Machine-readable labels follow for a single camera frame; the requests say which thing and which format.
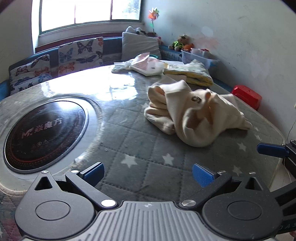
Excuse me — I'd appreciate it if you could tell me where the round black induction cooktop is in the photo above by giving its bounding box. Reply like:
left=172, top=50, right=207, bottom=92
left=3, top=96, right=89, bottom=173

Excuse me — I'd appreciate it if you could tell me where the grey plush toy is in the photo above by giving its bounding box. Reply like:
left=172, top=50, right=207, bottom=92
left=125, top=26, right=148, bottom=36

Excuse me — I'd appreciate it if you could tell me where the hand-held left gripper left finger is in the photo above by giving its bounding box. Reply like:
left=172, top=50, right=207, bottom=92
left=28, top=162, right=117, bottom=209

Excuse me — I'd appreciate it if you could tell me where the clear plastic storage box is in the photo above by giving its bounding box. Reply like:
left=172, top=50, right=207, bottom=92
left=181, top=47, right=219, bottom=70

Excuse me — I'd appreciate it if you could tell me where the red plastic stool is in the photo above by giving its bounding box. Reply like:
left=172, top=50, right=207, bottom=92
left=231, top=85, right=263, bottom=110

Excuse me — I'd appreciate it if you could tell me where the butterfly print cushion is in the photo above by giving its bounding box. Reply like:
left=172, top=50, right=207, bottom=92
left=9, top=54, right=53, bottom=95
left=58, top=37, right=104, bottom=75

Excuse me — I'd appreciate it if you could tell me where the blue sofa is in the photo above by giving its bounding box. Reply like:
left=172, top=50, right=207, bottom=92
left=0, top=37, right=233, bottom=101

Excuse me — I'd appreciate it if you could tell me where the grey cushion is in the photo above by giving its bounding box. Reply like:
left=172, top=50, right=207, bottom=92
left=121, top=32, right=162, bottom=62

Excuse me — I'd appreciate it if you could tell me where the colourful pinwheel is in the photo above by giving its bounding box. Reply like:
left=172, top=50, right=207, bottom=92
left=148, top=7, right=161, bottom=37

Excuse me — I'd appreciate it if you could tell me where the pink plastic bag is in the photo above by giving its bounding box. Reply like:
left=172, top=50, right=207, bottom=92
left=129, top=52, right=167, bottom=76

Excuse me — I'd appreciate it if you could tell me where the window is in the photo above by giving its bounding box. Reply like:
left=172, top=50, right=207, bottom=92
left=31, top=0, right=145, bottom=36

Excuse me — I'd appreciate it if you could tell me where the teddy bear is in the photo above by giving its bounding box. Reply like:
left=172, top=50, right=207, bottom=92
left=168, top=34, right=189, bottom=52

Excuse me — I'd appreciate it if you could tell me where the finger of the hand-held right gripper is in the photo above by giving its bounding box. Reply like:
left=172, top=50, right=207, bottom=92
left=257, top=142, right=296, bottom=160

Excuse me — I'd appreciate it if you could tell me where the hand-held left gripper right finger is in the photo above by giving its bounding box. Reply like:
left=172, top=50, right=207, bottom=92
left=179, top=163, right=271, bottom=210

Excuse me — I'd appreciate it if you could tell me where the cream sweatshirt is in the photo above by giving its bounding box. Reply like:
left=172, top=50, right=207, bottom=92
left=144, top=75, right=253, bottom=147

